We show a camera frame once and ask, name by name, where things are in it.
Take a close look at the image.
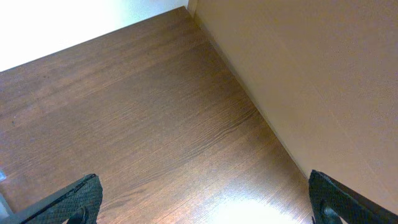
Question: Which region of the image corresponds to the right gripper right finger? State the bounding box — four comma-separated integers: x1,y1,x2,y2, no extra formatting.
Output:
308,170,397,224

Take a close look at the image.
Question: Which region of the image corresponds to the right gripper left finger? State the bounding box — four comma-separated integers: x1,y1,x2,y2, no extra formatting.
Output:
1,174,103,224

